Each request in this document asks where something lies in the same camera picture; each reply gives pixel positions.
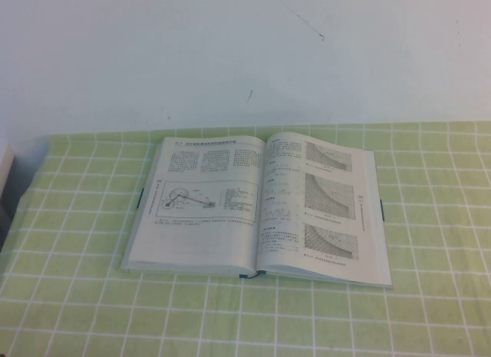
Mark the illustrated technical book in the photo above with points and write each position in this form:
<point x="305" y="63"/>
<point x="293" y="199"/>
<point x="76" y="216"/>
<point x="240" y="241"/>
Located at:
<point x="215" y="234"/>

